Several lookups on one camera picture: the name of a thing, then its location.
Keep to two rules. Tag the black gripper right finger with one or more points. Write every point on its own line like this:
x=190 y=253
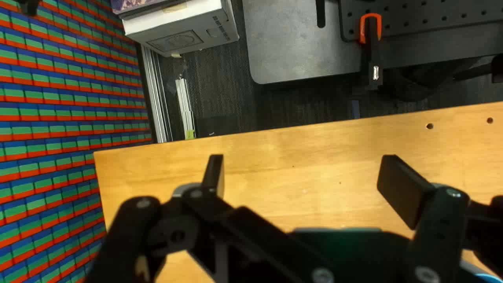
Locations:
x=445 y=222

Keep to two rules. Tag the orange handled clamp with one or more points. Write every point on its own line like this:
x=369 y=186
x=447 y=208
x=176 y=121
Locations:
x=369 y=36

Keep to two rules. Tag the white green strip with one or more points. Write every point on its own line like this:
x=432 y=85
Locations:
x=186 y=107

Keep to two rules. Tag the white grey box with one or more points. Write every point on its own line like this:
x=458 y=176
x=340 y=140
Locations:
x=178 y=25

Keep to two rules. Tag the grey floor mat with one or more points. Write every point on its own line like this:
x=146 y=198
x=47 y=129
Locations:
x=285 y=41

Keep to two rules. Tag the black perforated breadboard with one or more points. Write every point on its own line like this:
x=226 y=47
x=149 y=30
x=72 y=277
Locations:
x=396 y=17

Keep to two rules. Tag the aluminium rail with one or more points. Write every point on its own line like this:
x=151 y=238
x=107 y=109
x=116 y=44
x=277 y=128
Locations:
x=156 y=95

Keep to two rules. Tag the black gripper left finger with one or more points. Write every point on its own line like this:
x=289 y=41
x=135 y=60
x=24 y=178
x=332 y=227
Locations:
x=230 y=244

